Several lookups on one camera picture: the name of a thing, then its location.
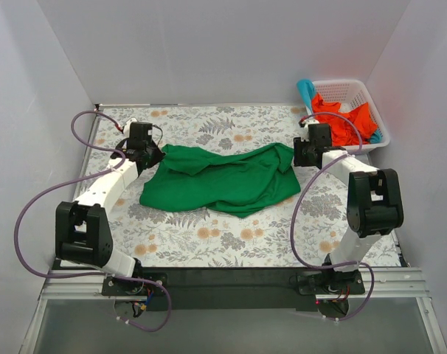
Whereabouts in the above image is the green t shirt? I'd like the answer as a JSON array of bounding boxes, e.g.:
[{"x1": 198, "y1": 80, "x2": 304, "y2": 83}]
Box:
[{"x1": 139, "y1": 143, "x2": 301, "y2": 218}]

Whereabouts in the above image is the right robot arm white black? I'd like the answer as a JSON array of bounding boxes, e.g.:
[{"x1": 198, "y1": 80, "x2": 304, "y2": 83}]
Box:
[{"x1": 289, "y1": 124, "x2": 404, "y2": 293}]

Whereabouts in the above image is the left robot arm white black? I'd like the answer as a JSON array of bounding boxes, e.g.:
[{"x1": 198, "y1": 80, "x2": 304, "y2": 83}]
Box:
[{"x1": 55, "y1": 119, "x2": 164, "y2": 295}]

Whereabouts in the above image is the orange t shirt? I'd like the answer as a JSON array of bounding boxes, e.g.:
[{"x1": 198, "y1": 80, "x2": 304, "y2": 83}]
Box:
[{"x1": 311, "y1": 93, "x2": 381, "y2": 146}]

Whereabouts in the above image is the light blue t shirt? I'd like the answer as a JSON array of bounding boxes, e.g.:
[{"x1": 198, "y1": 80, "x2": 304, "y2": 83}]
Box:
[{"x1": 297, "y1": 79, "x2": 316, "y2": 114}]

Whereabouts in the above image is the white plastic basket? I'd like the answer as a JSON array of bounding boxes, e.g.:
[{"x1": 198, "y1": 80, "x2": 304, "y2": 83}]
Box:
[{"x1": 303, "y1": 79, "x2": 390, "y2": 153}]

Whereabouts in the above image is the floral table mat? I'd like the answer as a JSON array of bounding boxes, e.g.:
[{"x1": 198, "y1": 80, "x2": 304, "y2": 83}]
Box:
[{"x1": 93, "y1": 105, "x2": 347, "y2": 267}]

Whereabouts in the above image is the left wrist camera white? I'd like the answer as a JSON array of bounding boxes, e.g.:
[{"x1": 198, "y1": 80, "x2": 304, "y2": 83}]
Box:
[{"x1": 122, "y1": 118, "x2": 138, "y2": 136}]

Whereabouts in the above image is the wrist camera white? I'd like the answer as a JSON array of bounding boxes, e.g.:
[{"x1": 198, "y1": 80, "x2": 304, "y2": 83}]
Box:
[
  {"x1": 122, "y1": 118, "x2": 138, "y2": 136},
  {"x1": 299, "y1": 117, "x2": 319, "y2": 128}
]

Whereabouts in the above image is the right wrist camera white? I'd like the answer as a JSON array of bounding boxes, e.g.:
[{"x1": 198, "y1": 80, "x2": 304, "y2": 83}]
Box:
[{"x1": 299, "y1": 117, "x2": 319, "y2": 128}]

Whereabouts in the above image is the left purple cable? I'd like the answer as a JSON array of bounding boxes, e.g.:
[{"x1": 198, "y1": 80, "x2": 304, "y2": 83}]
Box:
[{"x1": 15, "y1": 110, "x2": 173, "y2": 333}]

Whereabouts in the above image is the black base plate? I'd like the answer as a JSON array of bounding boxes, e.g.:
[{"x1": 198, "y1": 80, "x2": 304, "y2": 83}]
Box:
[{"x1": 101, "y1": 267, "x2": 367, "y2": 311}]

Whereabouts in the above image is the aluminium frame rail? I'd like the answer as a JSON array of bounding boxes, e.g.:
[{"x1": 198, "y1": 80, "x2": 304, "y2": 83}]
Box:
[{"x1": 20, "y1": 106, "x2": 447, "y2": 354}]

